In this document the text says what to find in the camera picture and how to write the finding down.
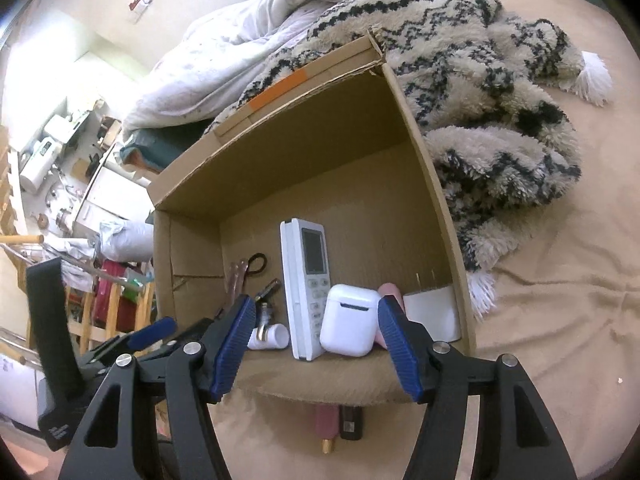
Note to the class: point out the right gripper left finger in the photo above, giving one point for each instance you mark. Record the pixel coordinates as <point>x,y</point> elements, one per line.
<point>117,437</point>

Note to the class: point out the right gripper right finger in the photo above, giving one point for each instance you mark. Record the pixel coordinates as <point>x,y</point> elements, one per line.
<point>516,435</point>

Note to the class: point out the pink plush keychain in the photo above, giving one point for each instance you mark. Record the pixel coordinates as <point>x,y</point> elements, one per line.
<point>391,299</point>

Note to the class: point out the translucent pink glasses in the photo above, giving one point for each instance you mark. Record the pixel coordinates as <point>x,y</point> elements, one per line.
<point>239,271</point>

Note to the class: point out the small white tube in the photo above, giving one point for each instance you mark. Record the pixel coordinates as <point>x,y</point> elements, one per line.
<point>269,337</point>

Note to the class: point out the white earbuds case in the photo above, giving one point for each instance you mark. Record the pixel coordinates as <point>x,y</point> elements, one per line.
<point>350,320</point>

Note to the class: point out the white air conditioner remote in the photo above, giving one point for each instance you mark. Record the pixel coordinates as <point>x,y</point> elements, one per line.
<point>306,279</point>

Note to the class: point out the white USB charger plug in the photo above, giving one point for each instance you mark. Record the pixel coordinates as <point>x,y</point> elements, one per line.
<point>435,309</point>

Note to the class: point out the black flashlight with strap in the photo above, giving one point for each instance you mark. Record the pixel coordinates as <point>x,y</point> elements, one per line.
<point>268,291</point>

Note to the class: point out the grey plastic bag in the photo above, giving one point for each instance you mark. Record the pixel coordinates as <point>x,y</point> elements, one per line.
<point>126,241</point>

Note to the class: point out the black rectangular lighter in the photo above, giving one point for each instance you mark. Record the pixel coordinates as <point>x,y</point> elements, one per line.
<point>351,422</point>

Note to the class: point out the pink lipstick tube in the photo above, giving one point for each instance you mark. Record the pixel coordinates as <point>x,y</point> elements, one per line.
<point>327,425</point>

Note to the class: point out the white duvet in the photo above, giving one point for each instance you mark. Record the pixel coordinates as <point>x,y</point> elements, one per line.
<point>209,70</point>

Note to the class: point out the cardboard box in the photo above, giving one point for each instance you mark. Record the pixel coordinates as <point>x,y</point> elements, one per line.
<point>334,143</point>

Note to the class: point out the black white patterned fleece blanket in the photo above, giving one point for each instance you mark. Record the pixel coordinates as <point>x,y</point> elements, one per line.
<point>476,78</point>

